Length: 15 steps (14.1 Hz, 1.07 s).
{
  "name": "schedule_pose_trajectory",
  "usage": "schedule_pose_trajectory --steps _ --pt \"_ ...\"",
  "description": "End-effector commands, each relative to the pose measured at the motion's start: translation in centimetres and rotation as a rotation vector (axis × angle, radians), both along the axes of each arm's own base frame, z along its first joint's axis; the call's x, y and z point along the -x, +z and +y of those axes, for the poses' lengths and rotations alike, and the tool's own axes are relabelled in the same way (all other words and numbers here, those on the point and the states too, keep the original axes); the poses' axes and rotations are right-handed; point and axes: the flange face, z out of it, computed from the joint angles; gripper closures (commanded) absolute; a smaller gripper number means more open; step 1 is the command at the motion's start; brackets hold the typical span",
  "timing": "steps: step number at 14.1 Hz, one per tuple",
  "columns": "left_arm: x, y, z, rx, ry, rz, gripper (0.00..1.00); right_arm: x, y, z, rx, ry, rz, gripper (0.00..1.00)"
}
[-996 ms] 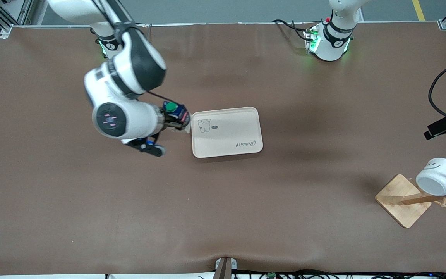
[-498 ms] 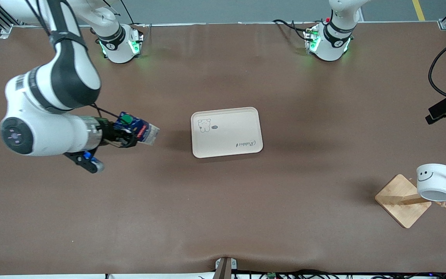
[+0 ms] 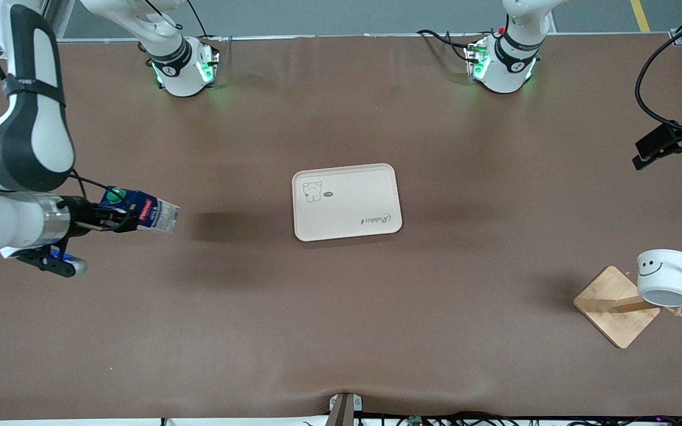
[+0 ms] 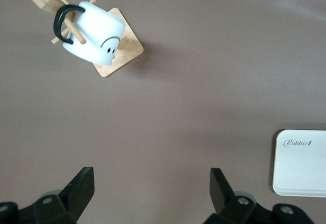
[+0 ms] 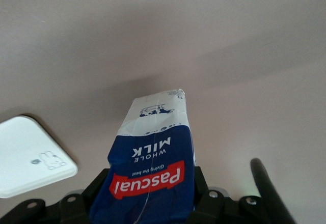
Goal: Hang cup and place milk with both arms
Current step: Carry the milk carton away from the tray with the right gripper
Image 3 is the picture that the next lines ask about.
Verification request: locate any dark blue milk carton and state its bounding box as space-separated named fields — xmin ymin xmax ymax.
xmin=99 ymin=187 xmax=181 ymax=235

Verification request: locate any white smiley mug black handle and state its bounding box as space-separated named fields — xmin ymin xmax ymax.
xmin=637 ymin=249 xmax=682 ymax=308

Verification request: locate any wooden mug rack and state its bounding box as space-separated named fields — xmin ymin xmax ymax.
xmin=574 ymin=254 xmax=682 ymax=349

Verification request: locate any cream rectangular tray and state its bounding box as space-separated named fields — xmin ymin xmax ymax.
xmin=292 ymin=163 xmax=403 ymax=242

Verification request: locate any black arm base cable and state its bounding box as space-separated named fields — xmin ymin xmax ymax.
xmin=417 ymin=28 xmax=473 ymax=63
xmin=184 ymin=0 xmax=223 ymax=43

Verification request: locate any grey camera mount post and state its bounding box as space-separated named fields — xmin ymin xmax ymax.
xmin=328 ymin=392 xmax=363 ymax=426

